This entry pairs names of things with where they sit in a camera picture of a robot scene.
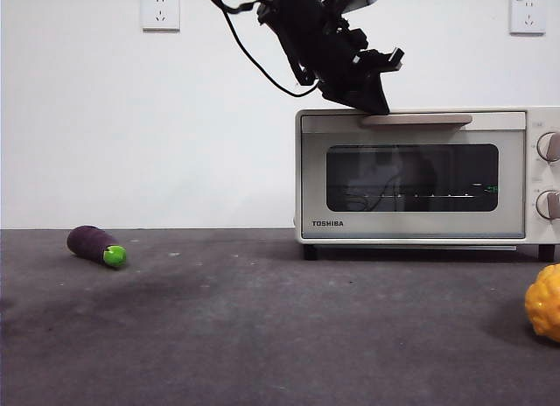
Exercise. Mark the large round oven knob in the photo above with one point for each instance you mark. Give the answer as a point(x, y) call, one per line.
point(547, 204)
point(547, 147)

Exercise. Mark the purple toy eggplant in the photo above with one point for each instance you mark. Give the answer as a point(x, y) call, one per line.
point(87, 243)

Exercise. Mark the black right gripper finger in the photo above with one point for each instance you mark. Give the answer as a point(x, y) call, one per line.
point(375, 88)

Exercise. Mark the cream Toshiba toaster oven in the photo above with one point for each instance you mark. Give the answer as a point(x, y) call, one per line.
point(531, 231)

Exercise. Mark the white wall socket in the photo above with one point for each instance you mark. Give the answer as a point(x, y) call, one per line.
point(527, 16)
point(160, 12)

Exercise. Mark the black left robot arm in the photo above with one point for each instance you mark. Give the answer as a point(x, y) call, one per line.
point(302, 30)

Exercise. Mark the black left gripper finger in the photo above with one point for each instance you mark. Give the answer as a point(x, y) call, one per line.
point(345, 93)

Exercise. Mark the bumpy yellow toy squash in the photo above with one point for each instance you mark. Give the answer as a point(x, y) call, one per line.
point(544, 305)

